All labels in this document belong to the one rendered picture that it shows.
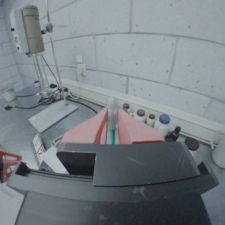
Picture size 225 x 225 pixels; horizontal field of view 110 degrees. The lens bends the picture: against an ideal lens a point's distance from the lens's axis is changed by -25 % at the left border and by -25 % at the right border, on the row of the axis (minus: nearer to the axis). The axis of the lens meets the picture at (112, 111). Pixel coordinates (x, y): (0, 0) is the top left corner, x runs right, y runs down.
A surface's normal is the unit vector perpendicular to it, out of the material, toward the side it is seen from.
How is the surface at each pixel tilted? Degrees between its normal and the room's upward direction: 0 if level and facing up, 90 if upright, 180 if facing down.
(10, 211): 0
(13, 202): 0
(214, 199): 0
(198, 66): 90
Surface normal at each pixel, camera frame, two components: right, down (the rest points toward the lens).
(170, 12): -0.53, 0.50
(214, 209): 0.00, -0.81
